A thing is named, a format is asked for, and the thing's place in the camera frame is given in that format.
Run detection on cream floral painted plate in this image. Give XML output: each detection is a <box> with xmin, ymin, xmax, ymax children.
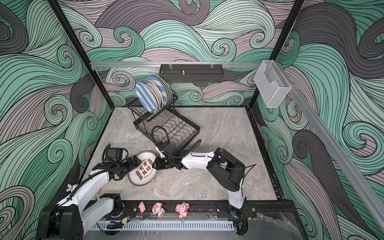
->
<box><xmin>145</xmin><ymin>80</ymin><xmax>163</xmax><ymax>109</ymax></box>

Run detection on clear acrylic wall box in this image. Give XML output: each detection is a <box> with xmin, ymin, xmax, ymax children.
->
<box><xmin>254</xmin><ymin>60</ymin><xmax>292</xmax><ymax>109</ymax></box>

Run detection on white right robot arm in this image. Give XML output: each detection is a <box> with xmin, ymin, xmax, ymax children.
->
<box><xmin>155</xmin><ymin>147</ymin><xmax>246</xmax><ymax>210</ymax></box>

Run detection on small white bunny figurine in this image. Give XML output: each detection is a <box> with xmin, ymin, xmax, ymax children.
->
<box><xmin>66</xmin><ymin>184</ymin><xmax>78</xmax><ymax>193</ymax></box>

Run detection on pink white round figurine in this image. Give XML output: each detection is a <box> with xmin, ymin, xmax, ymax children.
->
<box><xmin>152</xmin><ymin>202</ymin><xmax>166</xmax><ymax>218</ymax></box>

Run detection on black corner frame post left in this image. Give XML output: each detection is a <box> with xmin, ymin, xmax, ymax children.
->
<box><xmin>47</xmin><ymin>0</ymin><xmax>115</xmax><ymax>111</ymax></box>

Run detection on black corner frame post right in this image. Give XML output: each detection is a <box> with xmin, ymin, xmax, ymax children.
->
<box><xmin>249</xmin><ymin>1</ymin><xmax>304</xmax><ymax>109</ymax></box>

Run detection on black wire dish rack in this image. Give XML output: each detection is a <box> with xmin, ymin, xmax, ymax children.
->
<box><xmin>127</xmin><ymin>92</ymin><xmax>200</xmax><ymax>151</ymax></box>

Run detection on aluminium wall rail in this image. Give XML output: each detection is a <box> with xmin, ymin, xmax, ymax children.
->
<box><xmin>90</xmin><ymin>61</ymin><xmax>261</xmax><ymax>69</ymax></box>

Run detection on blue striped plate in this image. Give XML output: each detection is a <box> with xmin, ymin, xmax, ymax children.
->
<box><xmin>148</xmin><ymin>76</ymin><xmax>171</xmax><ymax>107</ymax></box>
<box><xmin>135</xmin><ymin>83</ymin><xmax>159</xmax><ymax>114</ymax></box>

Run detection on white plate red Chinese characters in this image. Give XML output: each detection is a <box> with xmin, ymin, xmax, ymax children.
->
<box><xmin>128</xmin><ymin>152</ymin><xmax>157</xmax><ymax>186</ymax></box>

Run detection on black wall mounted tray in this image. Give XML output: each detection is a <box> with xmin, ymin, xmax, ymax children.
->
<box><xmin>159</xmin><ymin>65</ymin><xmax>224</xmax><ymax>83</ymax></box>

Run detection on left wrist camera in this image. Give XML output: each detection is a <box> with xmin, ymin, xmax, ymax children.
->
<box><xmin>106</xmin><ymin>148</ymin><xmax>123</xmax><ymax>163</ymax></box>

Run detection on white plate green red rim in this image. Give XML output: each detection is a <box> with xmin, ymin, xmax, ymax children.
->
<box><xmin>146</xmin><ymin>77</ymin><xmax>168</xmax><ymax>108</ymax></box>

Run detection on small pink figurine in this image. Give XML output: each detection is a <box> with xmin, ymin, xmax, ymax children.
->
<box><xmin>138</xmin><ymin>202</ymin><xmax>146</xmax><ymax>214</ymax></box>

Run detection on black corner frame post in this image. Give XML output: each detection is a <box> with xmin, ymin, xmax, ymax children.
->
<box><xmin>249</xmin><ymin>1</ymin><xmax>304</xmax><ymax>109</ymax></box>
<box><xmin>47</xmin><ymin>0</ymin><xmax>115</xmax><ymax>111</ymax></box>

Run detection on pink plush figurine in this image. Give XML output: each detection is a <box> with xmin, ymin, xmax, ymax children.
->
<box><xmin>175</xmin><ymin>202</ymin><xmax>190</xmax><ymax>219</ymax></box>

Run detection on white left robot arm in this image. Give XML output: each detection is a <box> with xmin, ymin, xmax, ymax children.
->
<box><xmin>36</xmin><ymin>157</ymin><xmax>141</xmax><ymax>240</ymax></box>

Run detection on white slotted cable duct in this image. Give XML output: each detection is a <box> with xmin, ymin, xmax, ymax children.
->
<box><xmin>90</xmin><ymin>220</ymin><xmax>235</xmax><ymax>232</ymax></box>

